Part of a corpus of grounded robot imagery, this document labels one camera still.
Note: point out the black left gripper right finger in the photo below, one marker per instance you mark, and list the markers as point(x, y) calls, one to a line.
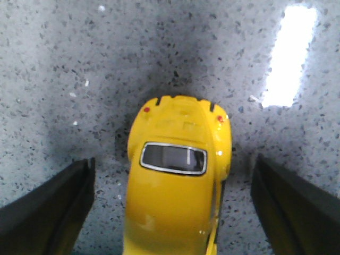
point(297, 216)

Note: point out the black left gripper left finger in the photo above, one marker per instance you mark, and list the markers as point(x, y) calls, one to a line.
point(48, 219)

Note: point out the yellow toy beetle car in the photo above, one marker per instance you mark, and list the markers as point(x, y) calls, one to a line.
point(180, 151)

